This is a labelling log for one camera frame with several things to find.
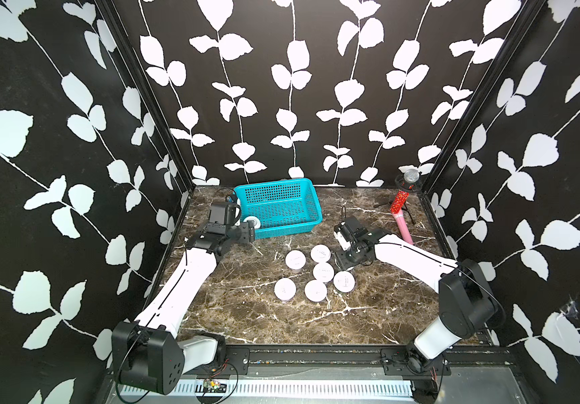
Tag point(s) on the teal plastic basket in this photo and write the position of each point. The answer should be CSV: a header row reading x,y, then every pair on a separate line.
x,y
284,208

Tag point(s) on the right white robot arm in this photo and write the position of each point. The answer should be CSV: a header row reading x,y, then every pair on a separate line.
x,y
466,301

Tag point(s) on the small black tripod lamp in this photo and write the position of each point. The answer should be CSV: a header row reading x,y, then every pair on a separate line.
x,y
408,181

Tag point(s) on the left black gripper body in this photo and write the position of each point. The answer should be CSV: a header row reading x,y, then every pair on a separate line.
x,y
241,232

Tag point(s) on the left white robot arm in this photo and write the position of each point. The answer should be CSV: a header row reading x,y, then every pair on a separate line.
x,y
147,353

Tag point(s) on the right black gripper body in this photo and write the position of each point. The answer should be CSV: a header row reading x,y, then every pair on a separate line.
x,y
347,258

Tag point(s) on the white yogurt cup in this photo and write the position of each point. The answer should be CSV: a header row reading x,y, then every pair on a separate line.
x,y
295,260
254,221
323,272
344,281
285,289
316,291
320,254

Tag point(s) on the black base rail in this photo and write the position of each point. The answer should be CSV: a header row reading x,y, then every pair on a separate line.
x,y
390,359

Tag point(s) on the small circuit board with wires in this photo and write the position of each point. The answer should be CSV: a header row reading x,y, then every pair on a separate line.
x,y
205,387

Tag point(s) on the pink and red tube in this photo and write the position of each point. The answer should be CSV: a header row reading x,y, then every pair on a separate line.
x,y
396,210

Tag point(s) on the white perforated cable duct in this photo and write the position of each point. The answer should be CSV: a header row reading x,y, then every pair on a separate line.
x,y
391,390

